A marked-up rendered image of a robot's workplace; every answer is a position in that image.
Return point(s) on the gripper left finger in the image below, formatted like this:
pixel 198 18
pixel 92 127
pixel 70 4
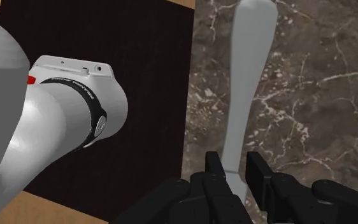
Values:
pixel 182 201

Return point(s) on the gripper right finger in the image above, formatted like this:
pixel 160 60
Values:
pixel 306 198

